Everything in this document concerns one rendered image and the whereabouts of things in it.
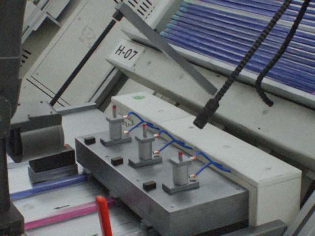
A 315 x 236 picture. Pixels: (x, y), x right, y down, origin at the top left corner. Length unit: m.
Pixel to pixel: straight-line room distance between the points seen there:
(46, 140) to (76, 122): 0.62
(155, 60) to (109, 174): 0.40
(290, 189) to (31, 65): 1.45
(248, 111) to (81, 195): 0.31
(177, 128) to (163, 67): 0.24
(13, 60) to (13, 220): 0.20
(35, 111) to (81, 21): 1.50
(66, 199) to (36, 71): 1.24
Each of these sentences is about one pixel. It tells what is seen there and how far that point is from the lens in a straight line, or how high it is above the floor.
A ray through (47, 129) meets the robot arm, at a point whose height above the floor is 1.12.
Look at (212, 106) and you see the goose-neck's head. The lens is 0.92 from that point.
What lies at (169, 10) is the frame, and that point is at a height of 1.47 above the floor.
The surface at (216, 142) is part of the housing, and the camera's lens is 1.07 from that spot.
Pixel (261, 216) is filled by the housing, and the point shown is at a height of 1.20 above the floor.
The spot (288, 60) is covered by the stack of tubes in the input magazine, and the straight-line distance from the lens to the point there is 1.07.
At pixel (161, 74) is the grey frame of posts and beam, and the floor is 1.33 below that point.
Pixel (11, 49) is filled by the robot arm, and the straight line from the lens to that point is 0.73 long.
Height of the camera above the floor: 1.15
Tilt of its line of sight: 4 degrees up
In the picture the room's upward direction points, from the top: 36 degrees clockwise
